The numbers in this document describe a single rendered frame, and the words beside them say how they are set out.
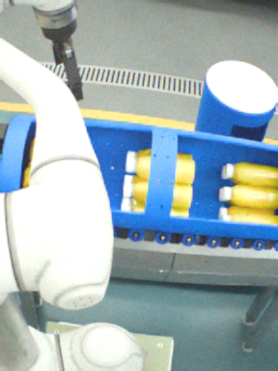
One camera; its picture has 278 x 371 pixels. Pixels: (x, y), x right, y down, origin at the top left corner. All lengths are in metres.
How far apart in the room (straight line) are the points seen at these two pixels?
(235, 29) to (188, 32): 0.36
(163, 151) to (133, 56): 2.17
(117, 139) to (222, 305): 1.21
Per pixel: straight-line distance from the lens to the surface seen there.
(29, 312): 2.50
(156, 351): 1.56
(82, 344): 1.28
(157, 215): 1.69
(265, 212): 1.88
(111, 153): 1.91
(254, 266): 1.95
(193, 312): 2.81
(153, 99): 3.53
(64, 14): 1.18
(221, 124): 2.20
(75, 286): 0.74
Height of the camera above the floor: 2.51
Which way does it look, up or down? 54 degrees down
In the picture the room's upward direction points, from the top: 9 degrees clockwise
